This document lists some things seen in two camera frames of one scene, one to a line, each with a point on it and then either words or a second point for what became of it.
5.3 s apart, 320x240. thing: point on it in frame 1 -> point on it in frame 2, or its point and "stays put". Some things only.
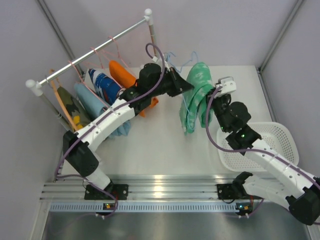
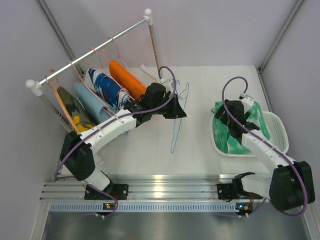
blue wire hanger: [180, 71] -> [172, 152]
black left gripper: [181, 84] -> [176, 111]
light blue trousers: [93, 105] stays put
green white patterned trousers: [200, 76] -> [228, 143]
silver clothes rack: [37, 87] stays put
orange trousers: [125, 79] stays put
